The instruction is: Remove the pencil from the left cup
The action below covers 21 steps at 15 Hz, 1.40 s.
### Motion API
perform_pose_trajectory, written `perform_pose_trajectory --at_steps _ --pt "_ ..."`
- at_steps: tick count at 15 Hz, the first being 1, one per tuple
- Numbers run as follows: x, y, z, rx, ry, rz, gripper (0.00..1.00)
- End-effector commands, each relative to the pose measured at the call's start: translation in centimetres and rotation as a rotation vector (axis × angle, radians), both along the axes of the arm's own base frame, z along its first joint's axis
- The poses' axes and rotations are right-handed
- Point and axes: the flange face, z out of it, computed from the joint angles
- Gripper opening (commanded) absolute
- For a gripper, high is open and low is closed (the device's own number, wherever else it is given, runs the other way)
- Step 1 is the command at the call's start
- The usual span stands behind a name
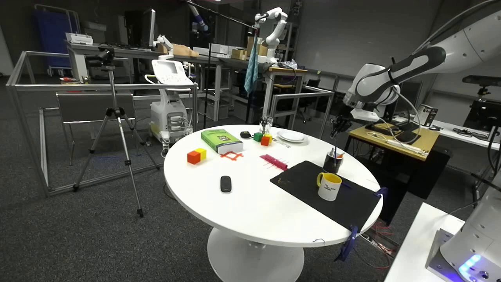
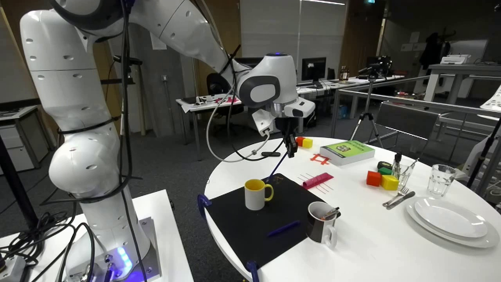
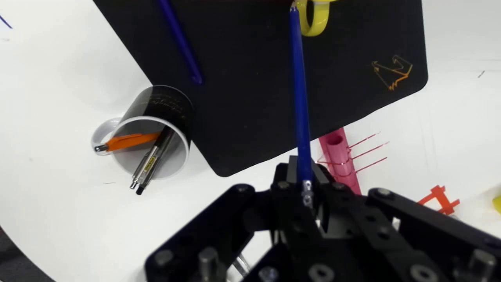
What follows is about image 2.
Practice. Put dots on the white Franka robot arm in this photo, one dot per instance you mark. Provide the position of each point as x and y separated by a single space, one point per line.
68 84

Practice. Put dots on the black boom stand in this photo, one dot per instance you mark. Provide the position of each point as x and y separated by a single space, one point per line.
483 154

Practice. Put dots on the yellow block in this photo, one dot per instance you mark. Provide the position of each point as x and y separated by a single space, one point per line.
391 183

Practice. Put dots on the dark pen in cup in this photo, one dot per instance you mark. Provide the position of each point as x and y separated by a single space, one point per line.
335 214

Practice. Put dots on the orange block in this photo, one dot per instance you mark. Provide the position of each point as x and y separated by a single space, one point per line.
374 179

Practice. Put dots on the grey metal frame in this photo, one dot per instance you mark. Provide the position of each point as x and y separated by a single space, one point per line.
366 95

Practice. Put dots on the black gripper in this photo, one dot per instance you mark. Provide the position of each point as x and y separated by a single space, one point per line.
289 128

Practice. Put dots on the small yellow cube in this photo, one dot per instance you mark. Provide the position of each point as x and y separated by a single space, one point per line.
309 143

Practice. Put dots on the small white plate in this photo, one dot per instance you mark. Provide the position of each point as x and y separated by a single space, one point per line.
452 217

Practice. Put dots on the small red cube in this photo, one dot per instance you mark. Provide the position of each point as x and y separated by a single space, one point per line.
300 142

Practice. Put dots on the clear glass tumbler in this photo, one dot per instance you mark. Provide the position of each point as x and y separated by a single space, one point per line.
441 183

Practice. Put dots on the glass holding pens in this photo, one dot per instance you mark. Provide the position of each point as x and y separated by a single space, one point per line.
403 175

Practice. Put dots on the green book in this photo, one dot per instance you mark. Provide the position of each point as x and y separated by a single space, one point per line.
347 151

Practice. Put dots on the orange plastic frame piece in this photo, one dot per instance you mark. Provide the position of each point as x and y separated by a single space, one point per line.
320 159

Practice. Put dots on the stack of white plates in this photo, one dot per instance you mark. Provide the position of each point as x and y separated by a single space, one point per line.
460 244

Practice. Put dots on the black mat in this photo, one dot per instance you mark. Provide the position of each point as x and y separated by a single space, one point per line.
245 230

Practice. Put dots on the pink ruler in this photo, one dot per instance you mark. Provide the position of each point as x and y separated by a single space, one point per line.
317 181

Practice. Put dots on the silver knife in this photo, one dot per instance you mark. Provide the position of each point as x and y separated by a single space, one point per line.
397 201

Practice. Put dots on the blue tape strip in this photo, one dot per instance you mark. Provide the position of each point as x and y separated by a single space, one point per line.
253 272
203 205

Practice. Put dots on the grey power strip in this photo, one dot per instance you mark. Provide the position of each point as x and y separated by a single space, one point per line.
10 269

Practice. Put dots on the silver fork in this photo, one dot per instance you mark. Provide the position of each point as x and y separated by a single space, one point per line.
405 197

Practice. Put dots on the white mug yellow inside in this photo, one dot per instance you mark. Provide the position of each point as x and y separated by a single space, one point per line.
255 198

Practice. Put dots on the black cup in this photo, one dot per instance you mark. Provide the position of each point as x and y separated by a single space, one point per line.
319 228

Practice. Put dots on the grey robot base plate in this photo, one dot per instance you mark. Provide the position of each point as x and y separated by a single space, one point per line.
150 245

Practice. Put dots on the white background desk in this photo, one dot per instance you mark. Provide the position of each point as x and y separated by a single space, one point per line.
460 71

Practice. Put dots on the black computer monitor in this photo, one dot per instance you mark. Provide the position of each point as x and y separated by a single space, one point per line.
314 70

